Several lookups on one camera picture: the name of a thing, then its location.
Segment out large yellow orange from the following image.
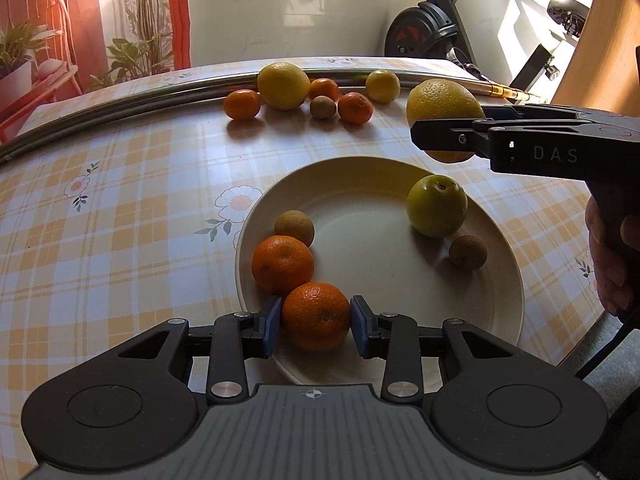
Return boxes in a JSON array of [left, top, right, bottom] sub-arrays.
[[406, 78, 486, 165]]

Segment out small yellow citrus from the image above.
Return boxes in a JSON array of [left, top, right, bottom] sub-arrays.
[[366, 70, 401, 104]]

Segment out orange tangerine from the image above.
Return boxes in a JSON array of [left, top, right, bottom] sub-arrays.
[[337, 92, 373, 126], [282, 282, 350, 352], [308, 78, 341, 102], [222, 89, 262, 120], [250, 235, 314, 294]]

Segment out person's right hand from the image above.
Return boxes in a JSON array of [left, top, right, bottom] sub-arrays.
[[585, 197, 634, 316]]

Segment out green yellow apple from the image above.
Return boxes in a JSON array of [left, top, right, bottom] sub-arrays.
[[406, 174, 469, 238]]

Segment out orange tangerine on plate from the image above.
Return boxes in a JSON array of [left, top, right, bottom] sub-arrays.
[[250, 235, 314, 294]]

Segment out cream round plate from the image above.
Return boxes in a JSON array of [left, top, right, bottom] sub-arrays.
[[234, 155, 526, 387]]

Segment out black exercise bike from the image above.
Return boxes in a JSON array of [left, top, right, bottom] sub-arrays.
[[384, 0, 592, 99]]

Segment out brown kiwi on plate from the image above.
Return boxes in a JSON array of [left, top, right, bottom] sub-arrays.
[[449, 235, 488, 271], [274, 210, 314, 247]]

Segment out brown kiwi on table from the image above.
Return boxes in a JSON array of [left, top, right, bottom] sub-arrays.
[[309, 96, 337, 120]]

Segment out yellow lemon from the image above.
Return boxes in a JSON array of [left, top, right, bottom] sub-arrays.
[[257, 62, 310, 110]]

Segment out plaid floral tablecloth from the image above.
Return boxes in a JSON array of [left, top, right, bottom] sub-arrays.
[[0, 55, 606, 480]]

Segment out long metal pole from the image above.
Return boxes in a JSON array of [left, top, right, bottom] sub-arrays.
[[0, 65, 542, 162]]

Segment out printed room backdrop cloth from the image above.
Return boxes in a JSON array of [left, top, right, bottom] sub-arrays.
[[0, 0, 194, 143]]

